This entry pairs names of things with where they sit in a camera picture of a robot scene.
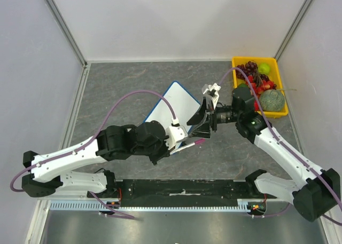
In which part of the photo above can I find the white marker pen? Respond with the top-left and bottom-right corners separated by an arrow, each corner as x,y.
170,142 -> 196,155

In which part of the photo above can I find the magenta marker cap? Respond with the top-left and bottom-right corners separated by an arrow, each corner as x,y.
195,138 -> 205,145

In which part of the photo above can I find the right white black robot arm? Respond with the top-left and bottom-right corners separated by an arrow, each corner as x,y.
187,84 -> 341,222

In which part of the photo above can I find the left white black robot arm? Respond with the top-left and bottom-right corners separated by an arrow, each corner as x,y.
21,121 -> 188,198

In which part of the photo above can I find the blue framed whiteboard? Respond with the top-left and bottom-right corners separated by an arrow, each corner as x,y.
144,81 -> 200,134

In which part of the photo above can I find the dark green lime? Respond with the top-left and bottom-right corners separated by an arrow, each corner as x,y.
237,83 -> 249,88

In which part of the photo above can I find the red cherry cluster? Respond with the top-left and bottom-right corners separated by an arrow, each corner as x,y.
248,76 -> 275,111

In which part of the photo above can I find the netted green melon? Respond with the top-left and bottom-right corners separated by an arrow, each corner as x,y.
259,89 -> 285,112

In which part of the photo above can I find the dark red grape bunch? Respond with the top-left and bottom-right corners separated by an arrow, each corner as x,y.
237,61 -> 258,77

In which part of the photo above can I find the light green apple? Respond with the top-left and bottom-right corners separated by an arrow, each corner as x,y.
258,62 -> 271,75

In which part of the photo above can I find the yellow plastic bin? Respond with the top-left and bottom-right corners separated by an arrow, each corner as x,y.
232,56 -> 289,119

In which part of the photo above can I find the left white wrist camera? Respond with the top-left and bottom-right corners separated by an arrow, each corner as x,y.
165,118 -> 188,149

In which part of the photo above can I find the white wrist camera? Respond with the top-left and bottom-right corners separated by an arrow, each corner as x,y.
165,118 -> 188,149
201,83 -> 221,111

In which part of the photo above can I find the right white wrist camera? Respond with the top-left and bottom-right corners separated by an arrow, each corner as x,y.
201,83 -> 221,111

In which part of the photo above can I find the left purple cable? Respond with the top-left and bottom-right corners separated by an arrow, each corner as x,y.
10,90 -> 179,220

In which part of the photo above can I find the purple cable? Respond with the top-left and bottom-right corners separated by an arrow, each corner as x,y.
10,90 -> 179,220
219,66 -> 342,226

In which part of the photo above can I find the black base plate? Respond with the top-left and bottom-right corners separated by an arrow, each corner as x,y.
96,179 -> 264,208

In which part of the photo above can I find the slotted cable duct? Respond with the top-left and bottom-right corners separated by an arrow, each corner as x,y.
49,200 -> 249,212

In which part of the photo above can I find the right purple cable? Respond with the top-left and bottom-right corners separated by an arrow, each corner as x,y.
219,66 -> 342,226

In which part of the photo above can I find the right aluminium frame post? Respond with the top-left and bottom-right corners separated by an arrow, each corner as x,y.
274,0 -> 314,61

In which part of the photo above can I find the aluminium frame post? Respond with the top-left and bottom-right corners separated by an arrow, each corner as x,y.
44,0 -> 88,67
274,0 -> 314,61

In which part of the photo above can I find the left aluminium frame post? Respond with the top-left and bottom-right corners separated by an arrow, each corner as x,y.
44,0 -> 88,67

